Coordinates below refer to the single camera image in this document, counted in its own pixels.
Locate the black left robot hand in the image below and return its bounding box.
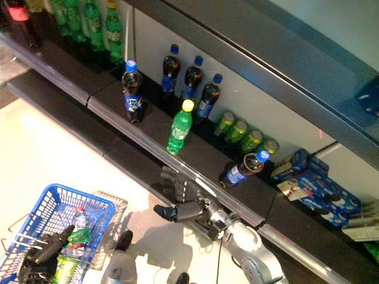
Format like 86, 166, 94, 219
16, 224, 76, 284

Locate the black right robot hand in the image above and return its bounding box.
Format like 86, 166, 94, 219
153, 165, 216, 228

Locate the clear water bottle red label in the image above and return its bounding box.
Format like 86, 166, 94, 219
66, 206, 89, 258

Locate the blue plastic shopping basket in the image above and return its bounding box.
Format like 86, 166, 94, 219
0, 183, 117, 284

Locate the cola bottle blue label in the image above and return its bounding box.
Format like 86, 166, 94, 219
218, 150, 271, 189
195, 73, 223, 119
181, 55, 204, 101
161, 44, 181, 95
121, 60, 146, 124

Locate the silver left robot leg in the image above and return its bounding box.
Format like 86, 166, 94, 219
100, 230, 139, 284

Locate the green chips bag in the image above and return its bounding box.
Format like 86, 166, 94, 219
362, 241, 379, 258

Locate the cola bottle red label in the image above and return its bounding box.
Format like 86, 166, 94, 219
5, 0, 42, 48

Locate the yellow tea bottle green cap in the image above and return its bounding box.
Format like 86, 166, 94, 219
25, 0, 45, 14

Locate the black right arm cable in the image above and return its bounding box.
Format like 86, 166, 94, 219
215, 236, 224, 284

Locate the silver shelf upright post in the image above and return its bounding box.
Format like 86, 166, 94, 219
313, 141, 339, 158
124, 5, 136, 62

